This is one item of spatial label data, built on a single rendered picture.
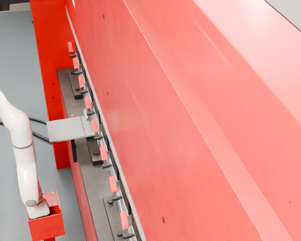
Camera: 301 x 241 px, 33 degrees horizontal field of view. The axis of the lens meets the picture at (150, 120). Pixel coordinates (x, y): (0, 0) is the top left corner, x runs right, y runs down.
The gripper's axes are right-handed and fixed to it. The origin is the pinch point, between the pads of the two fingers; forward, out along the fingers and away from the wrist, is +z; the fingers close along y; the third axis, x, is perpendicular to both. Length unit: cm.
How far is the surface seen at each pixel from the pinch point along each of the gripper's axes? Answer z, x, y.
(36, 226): -2.4, 4.9, 2.9
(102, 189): -10.9, 1.0, -31.8
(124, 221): -45, 55, -33
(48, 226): -0.2, 4.9, -2.2
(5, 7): -38, -176, -5
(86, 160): -11.1, -22.5, -28.7
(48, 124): -25, -43, -15
